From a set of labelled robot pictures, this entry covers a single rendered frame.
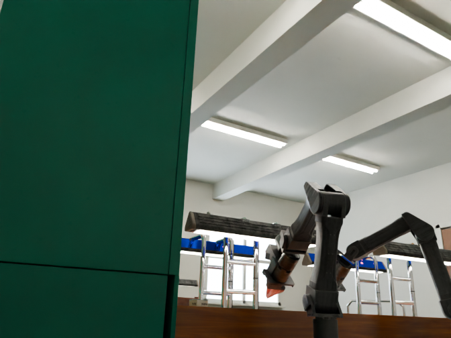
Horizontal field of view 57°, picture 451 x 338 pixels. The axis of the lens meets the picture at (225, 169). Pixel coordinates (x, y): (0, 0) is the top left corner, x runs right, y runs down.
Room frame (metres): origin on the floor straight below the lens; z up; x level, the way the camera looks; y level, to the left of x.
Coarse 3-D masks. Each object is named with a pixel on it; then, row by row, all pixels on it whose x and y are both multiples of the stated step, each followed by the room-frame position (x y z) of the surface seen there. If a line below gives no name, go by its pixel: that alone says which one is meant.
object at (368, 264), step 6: (306, 258) 2.45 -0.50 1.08; (312, 258) 2.45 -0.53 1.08; (306, 264) 2.46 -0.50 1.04; (312, 264) 2.43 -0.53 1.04; (360, 264) 2.61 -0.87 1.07; (366, 264) 2.63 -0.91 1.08; (372, 264) 2.66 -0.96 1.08; (378, 264) 2.69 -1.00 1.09; (384, 264) 2.71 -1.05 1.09; (366, 270) 2.63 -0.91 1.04; (372, 270) 2.64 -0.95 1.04; (384, 270) 2.68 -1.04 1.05
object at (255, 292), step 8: (280, 224) 1.69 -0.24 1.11; (224, 240) 1.77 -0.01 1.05; (224, 248) 1.77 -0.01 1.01; (256, 248) 1.83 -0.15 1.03; (224, 256) 1.77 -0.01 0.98; (256, 256) 1.83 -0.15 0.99; (224, 264) 1.77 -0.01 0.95; (232, 264) 1.79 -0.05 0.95; (240, 264) 1.80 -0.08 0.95; (248, 264) 1.82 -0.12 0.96; (256, 264) 1.83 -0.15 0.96; (224, 272) 1.77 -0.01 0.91; (256, 272) 1.83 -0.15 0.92; (224, 280) 1.77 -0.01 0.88; (256, 280) 1.83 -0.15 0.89; (224, 288) 1.77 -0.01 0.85; (256, 288) 1.83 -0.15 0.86; (224, 296) 1.77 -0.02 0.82; (256, 296) 1.83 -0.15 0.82; (224, 304) 1.77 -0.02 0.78; (256, 304) 1.83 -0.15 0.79
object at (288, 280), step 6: (264, 270) 1.42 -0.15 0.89; (276, 270) 1.39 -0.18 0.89; (282, 270) 1.38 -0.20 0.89; (270, 276) 1.41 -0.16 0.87; (276, 276) 1.40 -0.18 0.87; (282, 276) 1.39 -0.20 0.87; (288, 276) 1.40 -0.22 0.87; (270, 282) 1.39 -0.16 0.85; (276, 282) 1.40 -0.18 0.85; (282, 282) 1.41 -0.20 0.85; (288, 282) 1.43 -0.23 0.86
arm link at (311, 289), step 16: (336, 192) 1.07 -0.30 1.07; (336, 208) 1.06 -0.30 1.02; (320, 224) 1.08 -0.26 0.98; (336, 224) 1.07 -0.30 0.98; (320, 240) 1.10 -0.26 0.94; (336, 240) 1.09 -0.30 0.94; (320, 256) 1.10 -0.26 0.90; (336, 256) 1.10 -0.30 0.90; (320, 272) 1.11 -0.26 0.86; (320, 288) 1.12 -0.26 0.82; (336, 288) 1.13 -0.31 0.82; (320, 304) 1.12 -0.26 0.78; (336, 304) 1.13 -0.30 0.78
